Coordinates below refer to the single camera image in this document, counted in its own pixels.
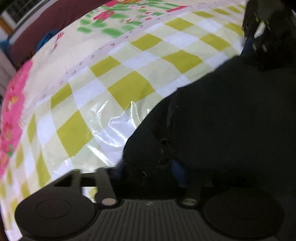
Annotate green checkered bed sheet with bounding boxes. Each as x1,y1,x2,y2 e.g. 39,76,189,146
1,1,246,240

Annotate blue cloth by window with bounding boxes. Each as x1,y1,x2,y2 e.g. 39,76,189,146
36,30,58,51

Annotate black pants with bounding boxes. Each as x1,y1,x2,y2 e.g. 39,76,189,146
115,54,296,241

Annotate maroon sofa cover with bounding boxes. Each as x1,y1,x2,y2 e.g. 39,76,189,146
8,1,107,69

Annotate window with metal grille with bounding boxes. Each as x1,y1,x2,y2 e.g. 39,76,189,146
1,0,48,25

